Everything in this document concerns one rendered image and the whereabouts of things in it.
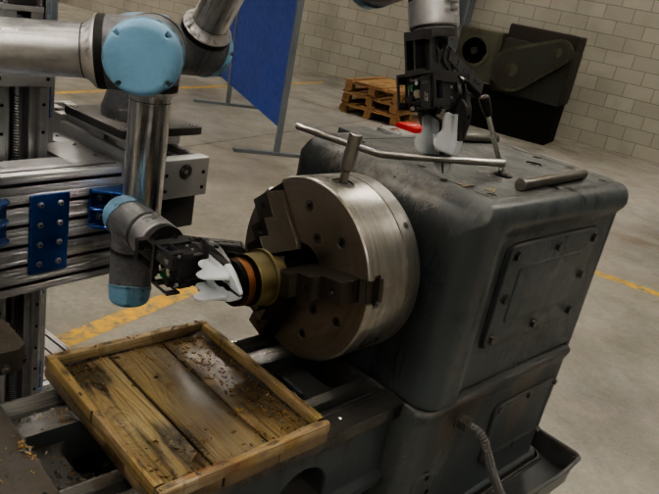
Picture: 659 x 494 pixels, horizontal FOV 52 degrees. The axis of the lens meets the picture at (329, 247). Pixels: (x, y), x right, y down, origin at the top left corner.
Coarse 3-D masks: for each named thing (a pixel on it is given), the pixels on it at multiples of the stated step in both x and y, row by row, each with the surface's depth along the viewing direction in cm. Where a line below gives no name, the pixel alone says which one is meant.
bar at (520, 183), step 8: (536, 176) 123; (544, 176) 125; (552, 176) 127; (560, 176) 129; (568, 176) 132; (576, 176) 135; (584, 176) 138; (520, 184) 119; (528, 184) 119; (536, 184) 122; (544, 184) 125; (552, 184) 128
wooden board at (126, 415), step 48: (144, 336) 118; (192, 336) 125; (96, 384) 106; (144, 384) 108; (192, 384) 111; (240, 384) 113; (96, 432) 96; (144, 432) 97; (192, 432) 99; (240, 432) 102; (144, 480) 87; (192, 480) 88; (240, 480) 95
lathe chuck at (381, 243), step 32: (288, 192) 113; (320, 192) 108; (352, 192) 108; (320, 224) 109; (352, 224) 103; (384, 224) 107; (288, 256) 117; (320, 256) 110; (352, 256) 104; (384, 256) 105; (384, 288) 105; (288, 320) 117; (320, 320) 111; (352, 320) 106; (384, 320) 108; (320, 352) 112
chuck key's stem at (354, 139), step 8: (352, 136) 106; (360, 136) 106; (352, 144) 106; (344, 152) 107; (352, 152) 107; (344, 160) 108; (352, 160) 107; (344, 168) 108; (352, 168) 108; (344, 176) 109; (344, 184) 109
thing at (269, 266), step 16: (240, 256) 106; (256, 256) 104; (272, 256) 105; (240, 272) 101; (256, 272) 103; (272, 272) 104; (256, 288) 103; (272, 288) 104; (240, 304) 103; (256, 304) 105
